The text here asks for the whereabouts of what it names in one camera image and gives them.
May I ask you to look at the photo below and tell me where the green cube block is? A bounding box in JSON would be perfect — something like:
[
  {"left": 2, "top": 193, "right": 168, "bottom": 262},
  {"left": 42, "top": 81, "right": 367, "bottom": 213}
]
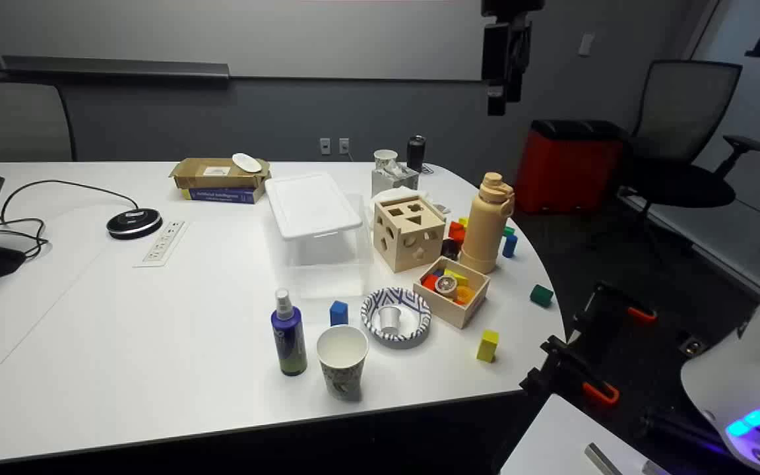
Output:
[{"left": 529, "top": 284, "right": 554, "bottom": 308}]

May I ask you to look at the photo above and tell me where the black round speaker puck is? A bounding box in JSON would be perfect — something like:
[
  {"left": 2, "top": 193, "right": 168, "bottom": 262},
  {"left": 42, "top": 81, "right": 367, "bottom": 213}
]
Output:
[{"left": 106, "top": 208, "right": 164, "bottom": 239}]

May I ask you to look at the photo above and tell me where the wooden shape sorter cube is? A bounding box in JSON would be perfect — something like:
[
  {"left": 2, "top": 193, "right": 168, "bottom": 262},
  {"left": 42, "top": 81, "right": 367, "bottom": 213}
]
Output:
[{"left": 374, "top": 196, "right": 445, "bottom": 271}]

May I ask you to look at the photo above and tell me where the clear plastic bin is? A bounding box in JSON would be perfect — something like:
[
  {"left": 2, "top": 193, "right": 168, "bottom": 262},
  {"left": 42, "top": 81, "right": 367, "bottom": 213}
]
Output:
[{"left": 263, "top": 171, "right": 374, "bottom": 303}]

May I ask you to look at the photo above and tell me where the purple spray bottle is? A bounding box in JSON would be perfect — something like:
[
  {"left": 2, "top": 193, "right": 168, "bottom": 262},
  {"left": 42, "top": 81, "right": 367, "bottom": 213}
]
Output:
[{"left": 268, "top": 291, "right": 306, "bottom": 378}]

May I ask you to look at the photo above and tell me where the small wooden tray box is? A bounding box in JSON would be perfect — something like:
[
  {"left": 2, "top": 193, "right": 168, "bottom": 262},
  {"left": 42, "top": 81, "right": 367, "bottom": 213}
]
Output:
[{"left": 413, "top": 255, "right": 491, "bottom": 329}]

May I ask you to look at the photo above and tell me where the red bin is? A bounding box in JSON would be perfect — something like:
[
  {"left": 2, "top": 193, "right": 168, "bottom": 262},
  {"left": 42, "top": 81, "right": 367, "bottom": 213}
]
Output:
[{"left": 513, "top": 118, "right": 626, "bottom": 213}]

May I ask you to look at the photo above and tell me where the white paper cup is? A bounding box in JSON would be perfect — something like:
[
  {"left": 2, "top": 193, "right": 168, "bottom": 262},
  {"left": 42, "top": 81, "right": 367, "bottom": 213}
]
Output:
[{"left": 316, "top": 325, "right": 367, "bottom": 400}]

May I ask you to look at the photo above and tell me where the yellow cube block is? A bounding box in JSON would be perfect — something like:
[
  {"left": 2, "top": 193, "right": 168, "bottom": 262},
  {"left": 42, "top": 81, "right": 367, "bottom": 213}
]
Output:
[{"left": 474, "top": 329, "right": 498, "bottom": 365}]

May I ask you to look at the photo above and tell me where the cardboard box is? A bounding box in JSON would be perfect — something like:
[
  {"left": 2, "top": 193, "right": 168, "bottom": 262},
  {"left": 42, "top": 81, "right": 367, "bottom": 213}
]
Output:
[{"left": 170, "top": 159, "right": 268, "bottom": 204}]

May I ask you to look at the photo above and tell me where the white bin lid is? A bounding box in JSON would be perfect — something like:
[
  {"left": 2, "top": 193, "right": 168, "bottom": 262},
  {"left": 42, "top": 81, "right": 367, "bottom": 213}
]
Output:
[{"left": 267, "top": 171, "right": 360, "bottom": 239}]

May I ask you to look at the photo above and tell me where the white power strip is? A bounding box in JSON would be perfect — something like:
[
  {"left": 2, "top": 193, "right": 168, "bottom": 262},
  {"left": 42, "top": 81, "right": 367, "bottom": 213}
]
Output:
[{"left": 140, "top": 222, "right": 184, "bottom": 270}]

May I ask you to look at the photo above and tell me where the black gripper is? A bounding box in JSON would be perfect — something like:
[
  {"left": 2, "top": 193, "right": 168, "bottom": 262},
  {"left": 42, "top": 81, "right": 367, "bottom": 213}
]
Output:
[{"left": 481, "top": 0, "right": 543, "bottom": 117}]

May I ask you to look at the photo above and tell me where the red rounded block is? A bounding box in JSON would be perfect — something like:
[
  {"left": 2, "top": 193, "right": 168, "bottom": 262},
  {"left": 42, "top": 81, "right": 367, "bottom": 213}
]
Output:
[{"left": 449, "top": 222, "right": 467, "bottom": 245}]

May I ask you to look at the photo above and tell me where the blue wooden block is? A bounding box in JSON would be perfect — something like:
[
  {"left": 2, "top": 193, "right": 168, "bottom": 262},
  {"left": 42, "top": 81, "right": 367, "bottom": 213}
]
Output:
[{"left": 326, "top": 300, "right": 347, "bottom": 325}]

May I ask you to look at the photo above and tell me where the dark tumbler cup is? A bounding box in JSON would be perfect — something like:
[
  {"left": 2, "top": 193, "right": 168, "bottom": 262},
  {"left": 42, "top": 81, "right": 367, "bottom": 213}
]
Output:
[{"left": 407, "top": 135, "right": 425, "bottom": 171}]

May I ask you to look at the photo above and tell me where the tan water bottle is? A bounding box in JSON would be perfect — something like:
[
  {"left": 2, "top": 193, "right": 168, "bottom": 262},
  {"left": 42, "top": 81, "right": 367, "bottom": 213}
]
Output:
[{"left": 458, "top": 171, "right": 513, "bottom": 275}]

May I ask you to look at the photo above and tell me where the whiteboard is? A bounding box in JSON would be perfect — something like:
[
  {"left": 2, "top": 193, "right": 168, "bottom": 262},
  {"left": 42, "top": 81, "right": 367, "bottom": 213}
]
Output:
[{"left": 0, "top": 0, "right": 484, "bottom": 81}]

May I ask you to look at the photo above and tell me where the black office chair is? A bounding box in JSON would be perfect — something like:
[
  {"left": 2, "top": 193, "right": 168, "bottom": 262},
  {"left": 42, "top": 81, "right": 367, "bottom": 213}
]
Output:
[{"left": 618, "top": 61, "right": 760, "bottom": 210}]

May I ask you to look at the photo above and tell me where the black clamp stand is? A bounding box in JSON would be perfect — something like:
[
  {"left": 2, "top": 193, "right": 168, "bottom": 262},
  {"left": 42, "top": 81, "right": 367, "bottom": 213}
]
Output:
[{"left": 520, "top": 281, "right": 660, "bottom": 408}]

